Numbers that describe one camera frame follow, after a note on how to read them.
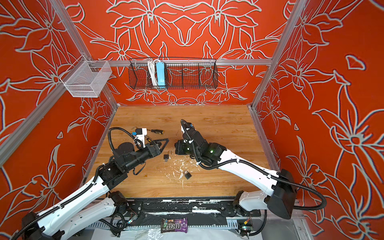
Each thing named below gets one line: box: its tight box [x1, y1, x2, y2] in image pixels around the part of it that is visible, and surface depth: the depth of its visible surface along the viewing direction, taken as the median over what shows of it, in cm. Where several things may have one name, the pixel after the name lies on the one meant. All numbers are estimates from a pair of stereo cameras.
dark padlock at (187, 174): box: [183, 170, 192, 180], surface depth 85 cm
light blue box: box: [156, 62, 166, 86], surface depth 92 cm
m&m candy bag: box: [160, 217, 188, 234], surface depth 69 cm
